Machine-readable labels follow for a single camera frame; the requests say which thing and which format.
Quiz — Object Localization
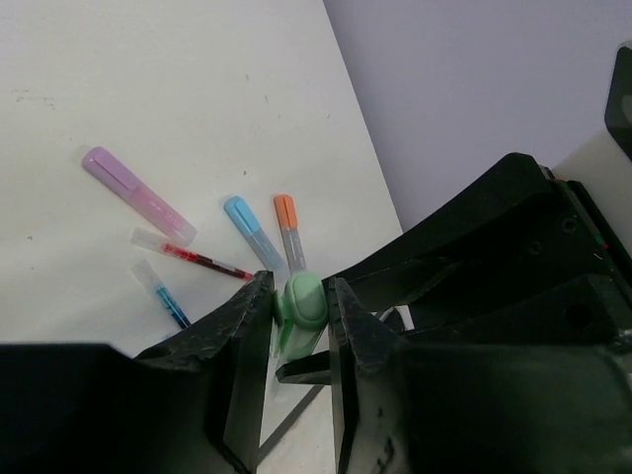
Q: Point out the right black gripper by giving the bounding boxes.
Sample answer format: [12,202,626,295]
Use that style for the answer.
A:
[276,153,631,385]

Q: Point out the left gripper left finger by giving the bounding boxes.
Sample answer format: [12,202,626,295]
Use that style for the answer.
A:
[1,272,275,473]

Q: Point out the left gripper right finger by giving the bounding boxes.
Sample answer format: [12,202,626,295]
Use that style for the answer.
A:
[326,278,631,473]

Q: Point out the green highlighter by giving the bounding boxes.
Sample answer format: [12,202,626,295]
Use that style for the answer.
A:
[274,271,328,362]

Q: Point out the teal gel pen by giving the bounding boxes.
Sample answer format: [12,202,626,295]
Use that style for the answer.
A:
[131,260,192,329]

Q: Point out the red gel pen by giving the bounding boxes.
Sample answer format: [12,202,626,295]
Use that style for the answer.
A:
[130,228,253,280]

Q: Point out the blue highlighter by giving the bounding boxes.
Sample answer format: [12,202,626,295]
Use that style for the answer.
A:
[223,197,284,272]

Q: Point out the orange highlighter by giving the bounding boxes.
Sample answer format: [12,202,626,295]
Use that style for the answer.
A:
[273,195,306,274]

